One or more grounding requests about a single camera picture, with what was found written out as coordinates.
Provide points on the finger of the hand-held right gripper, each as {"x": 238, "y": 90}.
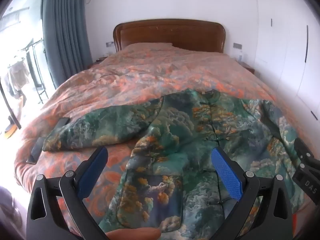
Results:
{"x": 305, "y": 148}

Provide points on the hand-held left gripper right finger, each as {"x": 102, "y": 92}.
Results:
{"x": 227, "y": 175}

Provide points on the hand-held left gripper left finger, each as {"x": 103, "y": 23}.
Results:
{"x": 92, "y": 172}

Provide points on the green landscape print jacket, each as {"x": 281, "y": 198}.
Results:
{"x": 180, "y": 135}

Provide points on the black clothes drying rack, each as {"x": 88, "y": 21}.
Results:
{"x": 37, "y": 67}

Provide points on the hanging pale clothes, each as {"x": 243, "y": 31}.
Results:
{"x": 18, "y": 76}

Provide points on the person's left hand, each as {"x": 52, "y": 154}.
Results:
{"x": 135, "y": 234}

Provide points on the black phone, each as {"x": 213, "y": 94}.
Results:
{"x": 36, "y": 150}

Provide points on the orange round object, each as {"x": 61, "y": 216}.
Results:
{"x": 11, "y": 130}

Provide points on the wooden nightstand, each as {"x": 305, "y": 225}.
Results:
{"x": 247, "y": 67}
{"x": 99, "y": 60}

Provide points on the orange floral quilt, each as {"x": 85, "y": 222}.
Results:
{"x": 140, "y": 80}

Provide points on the clear plastic bottle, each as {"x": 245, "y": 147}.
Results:
{"x": 240, "y": 55}

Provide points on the floral pillow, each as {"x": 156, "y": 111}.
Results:
{"x": 150, "y": 46}

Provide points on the blue-grey curtain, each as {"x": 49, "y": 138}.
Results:
{"x": 66, "y": 30}

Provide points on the large window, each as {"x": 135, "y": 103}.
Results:
{"x": 17, "y": 42}

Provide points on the wooden bed headboard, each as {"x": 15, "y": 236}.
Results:
{"x": 170, "y": 33}

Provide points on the grey wall switch panel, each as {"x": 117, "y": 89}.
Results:
{"x": 109, "y": 44}
{"x": 237, "y": 45}

